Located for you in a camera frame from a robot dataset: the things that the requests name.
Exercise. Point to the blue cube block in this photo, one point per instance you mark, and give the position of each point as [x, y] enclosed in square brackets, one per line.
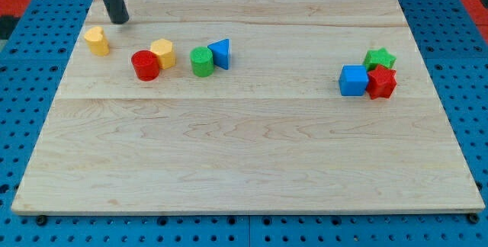
[353, 80]

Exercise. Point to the yellow heart block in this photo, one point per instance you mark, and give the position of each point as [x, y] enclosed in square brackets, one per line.
[97, 41]

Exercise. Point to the yellow hexagon block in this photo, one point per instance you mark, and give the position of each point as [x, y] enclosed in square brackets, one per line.
[164, 51]

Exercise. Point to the green cylinder block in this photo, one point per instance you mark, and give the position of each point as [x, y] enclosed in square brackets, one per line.
[202, 63]

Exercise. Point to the red star block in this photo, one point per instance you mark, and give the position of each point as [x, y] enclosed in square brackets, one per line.
[382, 82]

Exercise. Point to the red cylinder block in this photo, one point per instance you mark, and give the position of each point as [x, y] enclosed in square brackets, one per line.
[145, 65]

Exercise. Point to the green star block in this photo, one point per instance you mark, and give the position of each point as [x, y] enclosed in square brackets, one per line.
[374, 58]

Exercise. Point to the blue triangle block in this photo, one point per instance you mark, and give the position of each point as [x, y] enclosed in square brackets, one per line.
[221, 53]

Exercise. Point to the blue pegboard base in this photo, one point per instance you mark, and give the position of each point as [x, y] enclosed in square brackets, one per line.
[32, 63]

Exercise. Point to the wooden board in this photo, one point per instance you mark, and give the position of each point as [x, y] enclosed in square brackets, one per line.
[272, 135]

